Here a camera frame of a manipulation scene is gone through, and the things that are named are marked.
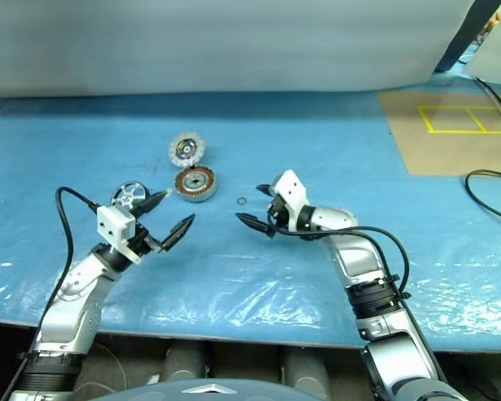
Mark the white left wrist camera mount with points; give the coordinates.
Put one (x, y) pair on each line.
(112, 223)

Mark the brown cardboard sheet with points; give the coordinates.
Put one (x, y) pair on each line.
(442, 154)

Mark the blue plastic table sheet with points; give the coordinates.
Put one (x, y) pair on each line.
(275, 146)

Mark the round ribbed silver motor cover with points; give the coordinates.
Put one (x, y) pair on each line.
(186, 149)

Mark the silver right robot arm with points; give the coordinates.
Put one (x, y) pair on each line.
(359, 259)

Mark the silver spoked wheel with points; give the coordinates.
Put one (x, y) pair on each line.
(127, 193)

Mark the dark grey rounded shape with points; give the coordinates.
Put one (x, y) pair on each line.
(305, 369)

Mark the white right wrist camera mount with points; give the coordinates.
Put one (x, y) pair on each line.
(292, 188)

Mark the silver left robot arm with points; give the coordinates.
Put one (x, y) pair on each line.
(67, 301)

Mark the grey robot torso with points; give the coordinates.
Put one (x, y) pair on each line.
(171, 392)

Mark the dark blue frame post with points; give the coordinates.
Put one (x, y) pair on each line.
(459, 46)

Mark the copper wound stator disc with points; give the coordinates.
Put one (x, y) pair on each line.
(196, 184)

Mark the small metal washer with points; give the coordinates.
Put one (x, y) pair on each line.
(238, 201)

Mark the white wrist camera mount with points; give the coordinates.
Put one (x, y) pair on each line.
(292, 188)
(112, 223)

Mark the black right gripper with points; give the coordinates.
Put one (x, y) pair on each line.
(279, 212)

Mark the white panel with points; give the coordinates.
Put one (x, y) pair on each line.
(497, 62)

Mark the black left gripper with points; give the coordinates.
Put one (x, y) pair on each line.
(144, 241)

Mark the white foam backdrop sheet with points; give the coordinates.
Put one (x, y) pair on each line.
(192, 42)

